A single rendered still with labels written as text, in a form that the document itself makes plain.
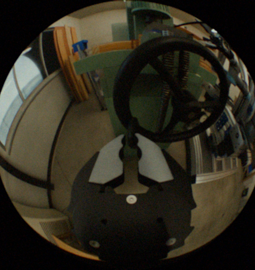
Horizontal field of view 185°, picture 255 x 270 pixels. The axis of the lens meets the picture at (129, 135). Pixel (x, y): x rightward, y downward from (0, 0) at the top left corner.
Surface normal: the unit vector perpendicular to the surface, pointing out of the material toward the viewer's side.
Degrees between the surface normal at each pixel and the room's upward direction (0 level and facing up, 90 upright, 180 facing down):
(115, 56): 90
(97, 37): 90
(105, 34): 90
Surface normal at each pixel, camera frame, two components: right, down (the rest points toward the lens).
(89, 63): 0.02, 0.85
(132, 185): -0.04, -0.52
